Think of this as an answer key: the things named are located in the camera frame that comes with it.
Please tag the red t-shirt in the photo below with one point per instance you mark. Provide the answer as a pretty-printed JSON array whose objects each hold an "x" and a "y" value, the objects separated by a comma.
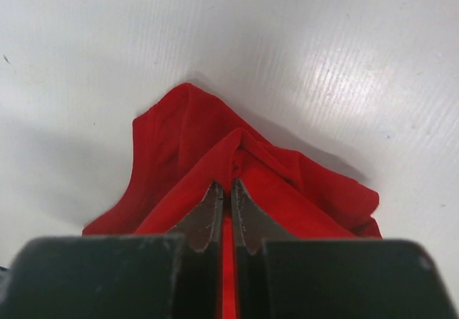
[{"x": 190, "y": 139}]

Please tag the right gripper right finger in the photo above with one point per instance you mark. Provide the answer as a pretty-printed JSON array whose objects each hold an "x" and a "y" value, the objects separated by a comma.
[{"x": 251, "y": 227}]

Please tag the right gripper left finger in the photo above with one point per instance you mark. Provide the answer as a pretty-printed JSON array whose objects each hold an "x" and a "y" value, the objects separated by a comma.
[{"x": 198, "y": 284}]

